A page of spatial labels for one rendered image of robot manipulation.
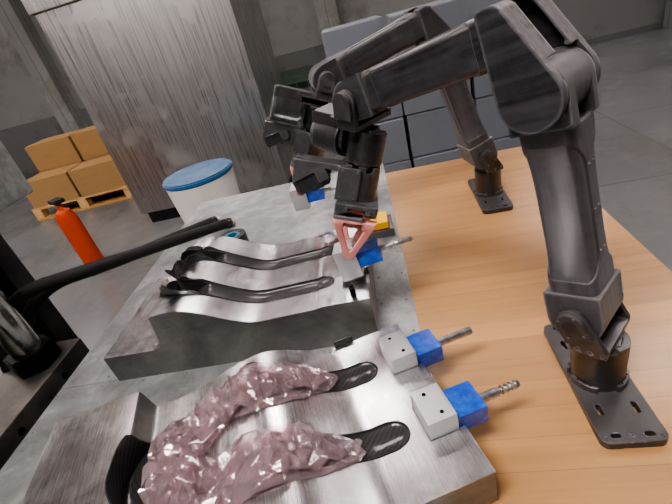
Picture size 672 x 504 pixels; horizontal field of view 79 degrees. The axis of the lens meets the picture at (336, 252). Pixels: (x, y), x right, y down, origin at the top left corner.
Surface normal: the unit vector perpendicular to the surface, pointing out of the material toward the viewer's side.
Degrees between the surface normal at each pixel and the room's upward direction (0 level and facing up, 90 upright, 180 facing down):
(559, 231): 91
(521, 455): 0
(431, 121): 90
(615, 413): 0
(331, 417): 27
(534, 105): 90
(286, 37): 90
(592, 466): 0
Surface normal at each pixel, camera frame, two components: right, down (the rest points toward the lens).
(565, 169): -0.61, 0.61
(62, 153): 0.00, 0.51
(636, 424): -0.24, -0.83
